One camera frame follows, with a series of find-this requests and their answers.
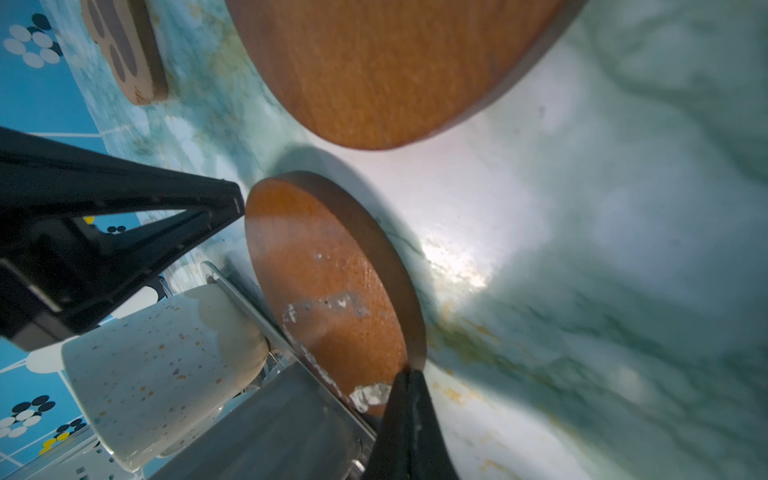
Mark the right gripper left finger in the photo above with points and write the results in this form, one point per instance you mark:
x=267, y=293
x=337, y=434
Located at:
x=82, y=232

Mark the metal serving tray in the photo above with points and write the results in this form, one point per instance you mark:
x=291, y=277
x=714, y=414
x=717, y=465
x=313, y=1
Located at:
x=288, y=348

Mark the round brown coaster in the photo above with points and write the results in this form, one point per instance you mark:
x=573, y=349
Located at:
x=378, y=75
x=335, y=285

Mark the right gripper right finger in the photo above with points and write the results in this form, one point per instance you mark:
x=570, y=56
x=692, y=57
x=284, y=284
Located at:
x=410, y=444

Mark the grey metallic mug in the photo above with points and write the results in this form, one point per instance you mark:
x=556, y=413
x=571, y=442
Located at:
x=291, y=428

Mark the round brown coaster front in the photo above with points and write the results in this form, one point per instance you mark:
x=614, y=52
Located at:
x=335, y=285

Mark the white speckled mug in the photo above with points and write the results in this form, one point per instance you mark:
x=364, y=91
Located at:
x=143, y=381

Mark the paw print wooden coaster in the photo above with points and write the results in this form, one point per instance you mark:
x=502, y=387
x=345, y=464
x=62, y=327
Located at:
x=124, y=34

